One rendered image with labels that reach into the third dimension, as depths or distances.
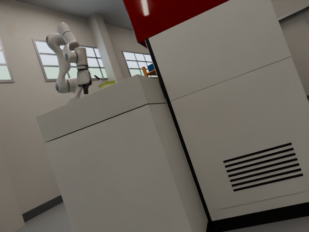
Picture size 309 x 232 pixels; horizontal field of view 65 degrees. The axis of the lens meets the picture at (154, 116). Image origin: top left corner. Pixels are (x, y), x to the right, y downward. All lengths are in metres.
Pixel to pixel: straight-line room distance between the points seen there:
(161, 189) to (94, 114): 0.48
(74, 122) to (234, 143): 0.87
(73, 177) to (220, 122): 0.85
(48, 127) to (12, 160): 2.93
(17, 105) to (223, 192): 3.76
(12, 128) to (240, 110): 3.68
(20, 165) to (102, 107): 3.24
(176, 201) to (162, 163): 0.18
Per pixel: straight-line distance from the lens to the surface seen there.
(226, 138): 1.41
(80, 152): 1.30
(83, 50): 1.87
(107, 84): 1.36
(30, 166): 4.41
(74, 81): 2.21
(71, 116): 1.31
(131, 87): 1.14
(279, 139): 1.44
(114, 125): 1.19
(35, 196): 4.39
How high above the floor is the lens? 0.71
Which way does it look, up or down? 2 degrees up
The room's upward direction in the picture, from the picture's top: 19 degrees counter-clockwise
